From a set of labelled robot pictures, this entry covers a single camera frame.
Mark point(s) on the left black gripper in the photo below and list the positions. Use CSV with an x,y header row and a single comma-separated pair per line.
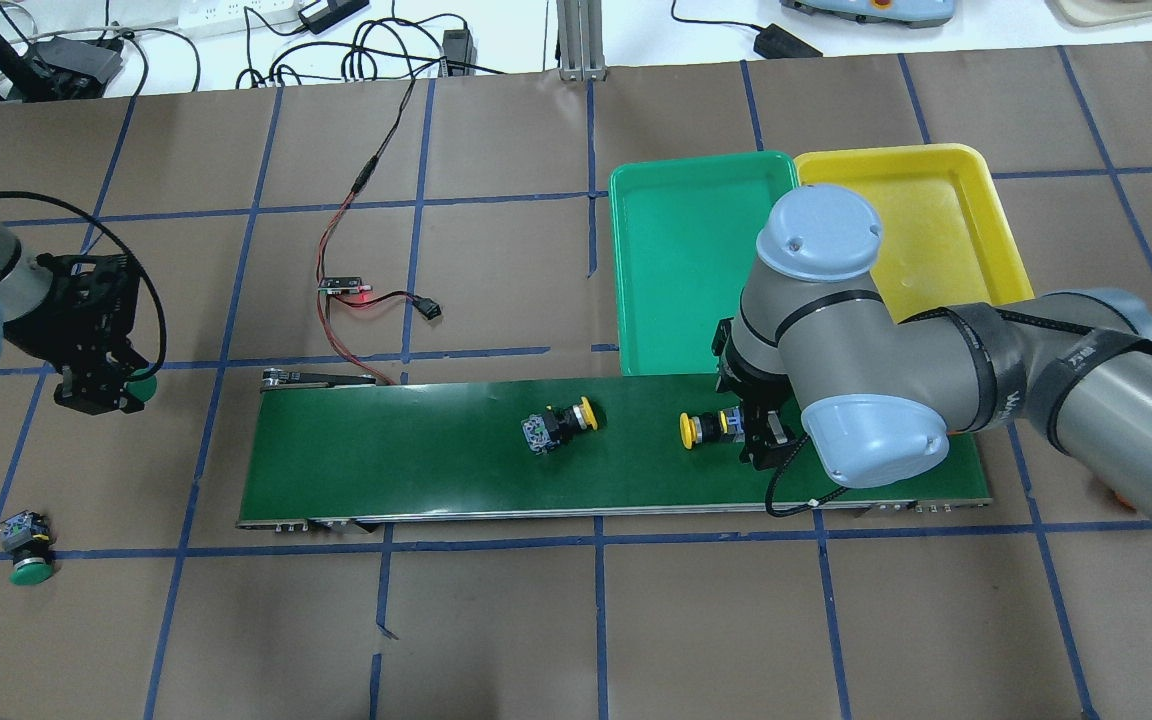
x,y
42,322

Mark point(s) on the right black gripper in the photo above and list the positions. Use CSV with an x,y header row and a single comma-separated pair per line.
x,y
762,436

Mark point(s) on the yellow push button switch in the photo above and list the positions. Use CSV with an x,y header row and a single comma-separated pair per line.
x,y
555,427
724,426

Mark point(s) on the green push button switch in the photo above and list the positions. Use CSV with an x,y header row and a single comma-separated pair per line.
x,y
139,387
26,538

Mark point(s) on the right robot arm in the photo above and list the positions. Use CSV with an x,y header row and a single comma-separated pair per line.
x,y
816,358

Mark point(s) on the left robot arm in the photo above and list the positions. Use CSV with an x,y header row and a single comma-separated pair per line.
x,y
12,251

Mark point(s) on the green conveyor belt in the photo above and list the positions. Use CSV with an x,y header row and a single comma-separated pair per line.
x,y
331,454

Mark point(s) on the green plastic tray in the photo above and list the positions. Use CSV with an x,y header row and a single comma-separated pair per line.
x,y
684,236

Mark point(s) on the small black controller board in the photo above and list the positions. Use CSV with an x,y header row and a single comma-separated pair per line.
x,y
347,285

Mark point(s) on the yellow plastic tray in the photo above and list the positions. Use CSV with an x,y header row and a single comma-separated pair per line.
x,y
946,239

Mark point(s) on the white power strip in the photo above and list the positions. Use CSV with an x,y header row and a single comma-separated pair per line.
x,y
200,19

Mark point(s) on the black power adapter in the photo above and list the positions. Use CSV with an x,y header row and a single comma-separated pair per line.
x,y
458,53

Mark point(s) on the black camera stand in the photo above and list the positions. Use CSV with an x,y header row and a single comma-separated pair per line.
x,y
58,68

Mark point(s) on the aluminium frame post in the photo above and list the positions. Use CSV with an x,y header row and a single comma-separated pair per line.
x,y
580,46

